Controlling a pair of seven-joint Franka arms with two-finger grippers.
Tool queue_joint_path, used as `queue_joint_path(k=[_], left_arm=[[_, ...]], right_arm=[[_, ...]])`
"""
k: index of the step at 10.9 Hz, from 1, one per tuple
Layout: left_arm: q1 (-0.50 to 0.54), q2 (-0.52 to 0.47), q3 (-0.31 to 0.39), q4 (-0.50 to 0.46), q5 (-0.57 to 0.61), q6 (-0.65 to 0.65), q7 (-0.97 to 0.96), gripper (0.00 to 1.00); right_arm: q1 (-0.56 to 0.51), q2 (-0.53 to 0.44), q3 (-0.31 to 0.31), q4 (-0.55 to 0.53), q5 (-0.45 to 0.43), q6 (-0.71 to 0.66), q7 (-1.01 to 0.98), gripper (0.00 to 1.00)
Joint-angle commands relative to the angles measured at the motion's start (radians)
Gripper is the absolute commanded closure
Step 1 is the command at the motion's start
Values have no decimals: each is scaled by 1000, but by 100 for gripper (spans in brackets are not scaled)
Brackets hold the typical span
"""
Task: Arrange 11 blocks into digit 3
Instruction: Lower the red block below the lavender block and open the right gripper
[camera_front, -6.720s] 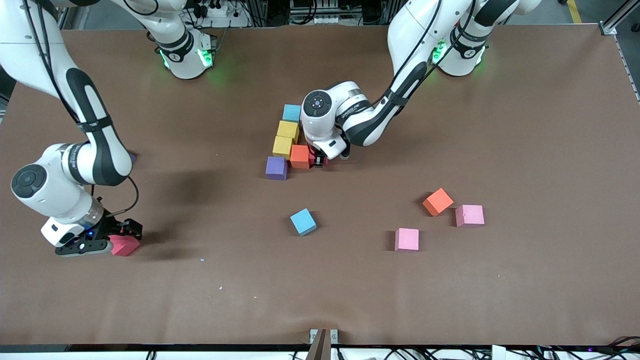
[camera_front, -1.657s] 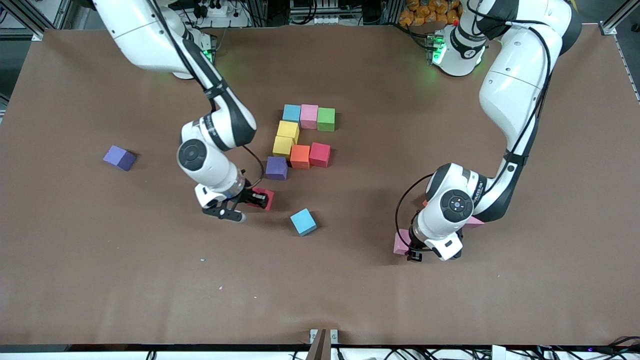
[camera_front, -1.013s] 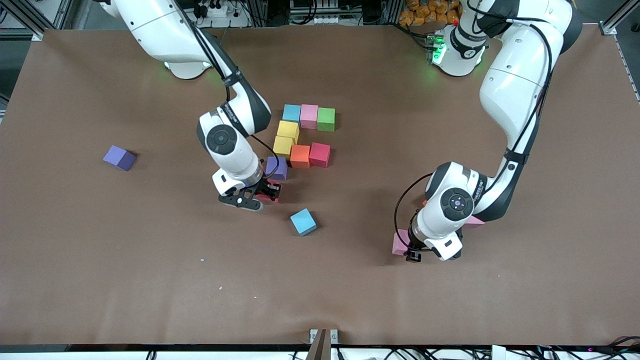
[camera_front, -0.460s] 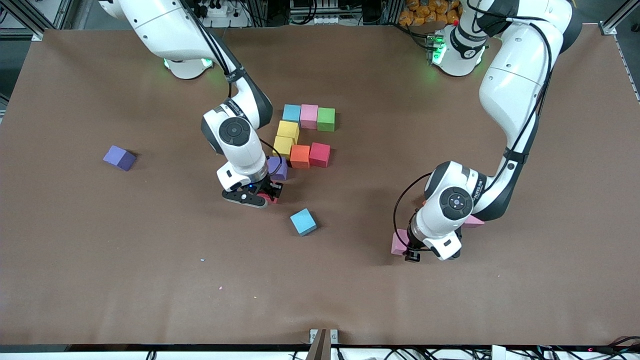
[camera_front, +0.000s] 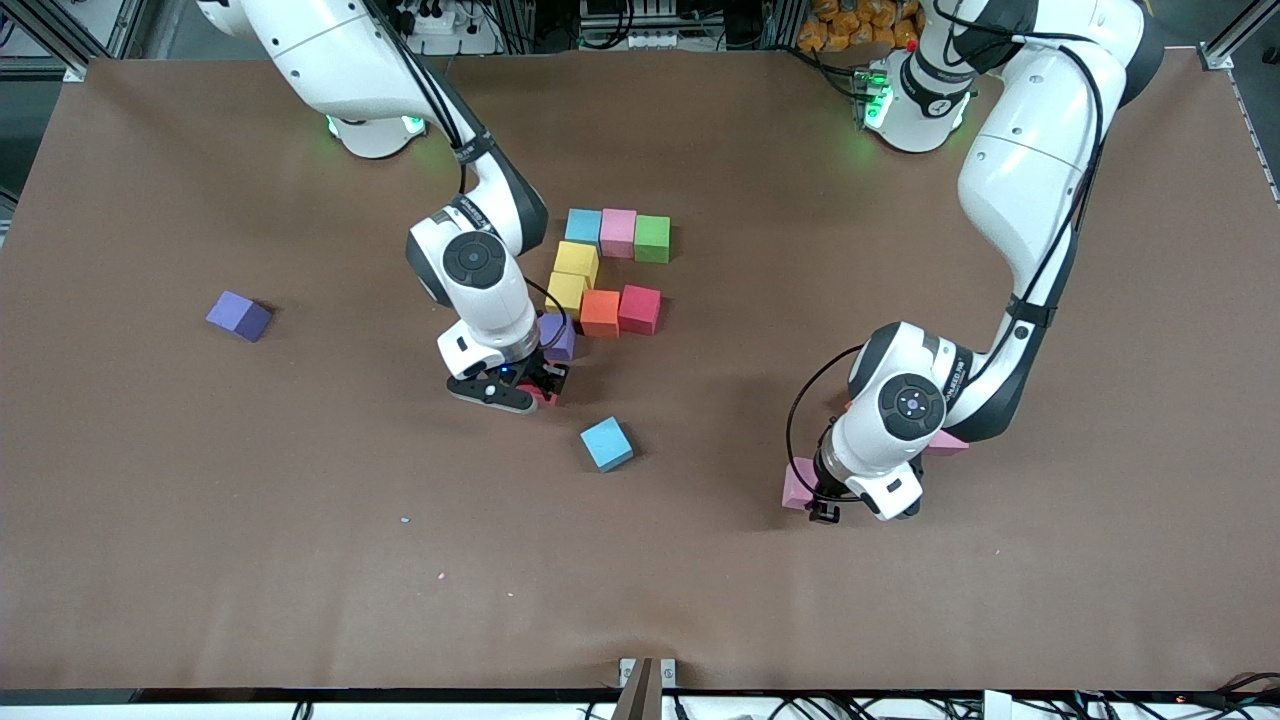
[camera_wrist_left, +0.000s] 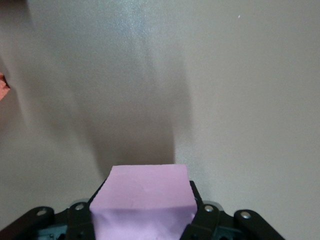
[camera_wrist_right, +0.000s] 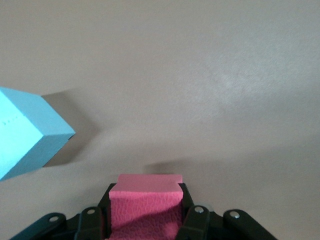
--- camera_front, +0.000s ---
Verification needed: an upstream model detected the purple foam cube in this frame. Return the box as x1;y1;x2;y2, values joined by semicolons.
205;290;274;344
538;312;578;362

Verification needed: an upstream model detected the orange foam cube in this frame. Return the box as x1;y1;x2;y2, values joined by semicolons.
581;289;624;339

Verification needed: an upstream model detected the yellow foam cube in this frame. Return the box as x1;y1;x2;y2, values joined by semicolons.
546;271;589;317
554;240;601;288

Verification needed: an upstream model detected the green foam cube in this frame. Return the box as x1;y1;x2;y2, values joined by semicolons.
634;214;673;265

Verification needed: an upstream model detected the white electronic device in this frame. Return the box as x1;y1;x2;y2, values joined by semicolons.
578;0;683;51

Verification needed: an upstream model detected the white power strip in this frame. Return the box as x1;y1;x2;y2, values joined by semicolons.
390;0;473;37

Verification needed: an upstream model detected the orange mesh bag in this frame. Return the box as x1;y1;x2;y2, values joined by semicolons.
797;0;926;53

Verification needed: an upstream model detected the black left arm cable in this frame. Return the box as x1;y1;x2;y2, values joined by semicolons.
785;0;1106;501

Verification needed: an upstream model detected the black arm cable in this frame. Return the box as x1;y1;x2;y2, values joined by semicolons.
365;0;571;351
785;0;1106;501

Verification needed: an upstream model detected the grey metal bracket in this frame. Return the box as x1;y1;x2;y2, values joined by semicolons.
618;657;678;720

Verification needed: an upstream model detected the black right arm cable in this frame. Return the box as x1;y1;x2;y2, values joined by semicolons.
365;0;571;351

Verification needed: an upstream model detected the aluminium frame post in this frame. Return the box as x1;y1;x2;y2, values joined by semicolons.
497;0;541;53
757;0;807;51

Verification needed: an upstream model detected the aluminium frame profile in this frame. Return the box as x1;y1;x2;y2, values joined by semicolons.
0;0;136;83
1198;0;1280;206

